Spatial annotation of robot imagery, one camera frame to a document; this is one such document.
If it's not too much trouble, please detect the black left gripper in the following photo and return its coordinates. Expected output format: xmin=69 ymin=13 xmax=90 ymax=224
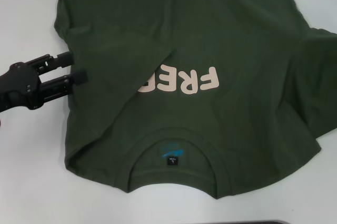
xmin=0 ymin=51 xmax=89 ymax=114

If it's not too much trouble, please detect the dark green printed t-shirt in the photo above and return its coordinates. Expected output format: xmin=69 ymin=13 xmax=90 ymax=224
xmin=53 ymin=0 xmax=337 ymax=200

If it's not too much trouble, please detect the dark flat object edge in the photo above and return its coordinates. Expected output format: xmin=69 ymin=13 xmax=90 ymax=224
xmin=221 ymin=220 xmax=288 ymax=224

